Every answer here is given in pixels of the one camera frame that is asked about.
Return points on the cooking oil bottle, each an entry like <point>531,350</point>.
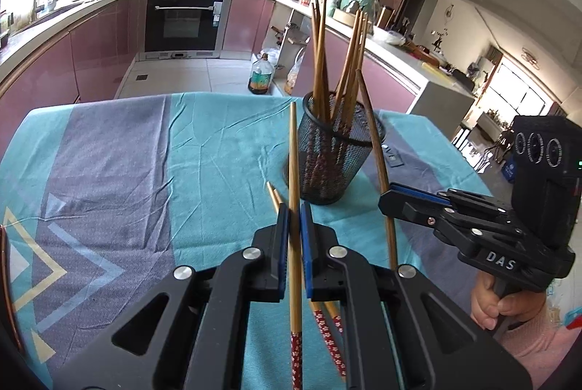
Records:
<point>260,76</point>

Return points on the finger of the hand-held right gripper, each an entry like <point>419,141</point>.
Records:
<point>423,193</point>
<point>409,210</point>

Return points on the living room window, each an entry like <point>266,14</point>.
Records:
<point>523,92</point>

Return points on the round ceiling lamp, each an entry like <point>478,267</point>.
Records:
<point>530,57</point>

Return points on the wooden chopstick red floral end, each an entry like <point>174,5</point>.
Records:
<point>329,340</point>
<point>373,135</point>
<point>295,190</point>
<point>338,324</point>

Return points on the person's right forearm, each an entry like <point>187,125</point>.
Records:
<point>545,340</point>

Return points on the clear plastic bag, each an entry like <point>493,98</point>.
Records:
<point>294,74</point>

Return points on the teal grey printed blanket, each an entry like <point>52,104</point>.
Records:
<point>136,171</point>

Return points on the purple kitchen cabinets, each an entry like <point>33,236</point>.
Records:
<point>91,53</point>

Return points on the built-in black oven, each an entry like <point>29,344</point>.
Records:
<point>182,26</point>

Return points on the small grey box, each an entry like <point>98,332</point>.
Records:
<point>393,156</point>

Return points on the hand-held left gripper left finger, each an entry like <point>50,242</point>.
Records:
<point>283,244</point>

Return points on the bunch of wooden chopsticks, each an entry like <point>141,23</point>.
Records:
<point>320,67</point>

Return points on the white bowl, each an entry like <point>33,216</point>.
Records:
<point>388,36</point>

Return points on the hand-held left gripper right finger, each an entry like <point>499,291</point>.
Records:
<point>307,249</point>

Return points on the black mesh utensil holder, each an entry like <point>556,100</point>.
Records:
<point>352,174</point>

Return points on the white kitchen countertop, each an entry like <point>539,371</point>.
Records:
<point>436,76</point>

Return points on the person's right hand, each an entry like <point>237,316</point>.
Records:
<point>486,303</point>

